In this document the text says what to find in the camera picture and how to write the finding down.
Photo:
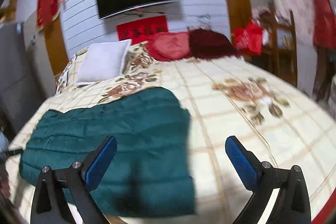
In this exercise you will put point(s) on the dark red cushion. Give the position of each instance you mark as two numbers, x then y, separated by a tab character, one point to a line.
212	43

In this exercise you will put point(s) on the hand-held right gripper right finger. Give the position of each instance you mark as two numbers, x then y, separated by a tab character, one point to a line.
241	161

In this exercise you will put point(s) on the red heart cushion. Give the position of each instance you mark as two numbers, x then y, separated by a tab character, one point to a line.
168	47

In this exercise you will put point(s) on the red shopping bag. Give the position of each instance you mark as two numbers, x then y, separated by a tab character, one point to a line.
249	36

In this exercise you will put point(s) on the white pillow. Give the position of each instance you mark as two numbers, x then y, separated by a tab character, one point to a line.
105	61

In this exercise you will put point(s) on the green down jacket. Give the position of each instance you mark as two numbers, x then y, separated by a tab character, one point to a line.
118	121

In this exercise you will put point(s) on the grey wardrobe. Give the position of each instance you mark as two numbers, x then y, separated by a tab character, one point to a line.
18	69

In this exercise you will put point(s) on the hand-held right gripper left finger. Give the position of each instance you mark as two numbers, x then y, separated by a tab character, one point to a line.
102	158

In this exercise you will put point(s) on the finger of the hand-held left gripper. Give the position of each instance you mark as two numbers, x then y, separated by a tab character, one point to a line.
15	152

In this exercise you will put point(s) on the floral bed sheet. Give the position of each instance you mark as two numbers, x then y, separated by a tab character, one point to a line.
223	108

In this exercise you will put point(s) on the red cloth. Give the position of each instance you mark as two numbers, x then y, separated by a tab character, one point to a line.
324	22

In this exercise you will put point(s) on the wooden chair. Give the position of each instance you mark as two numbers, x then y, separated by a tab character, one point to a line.
283	56

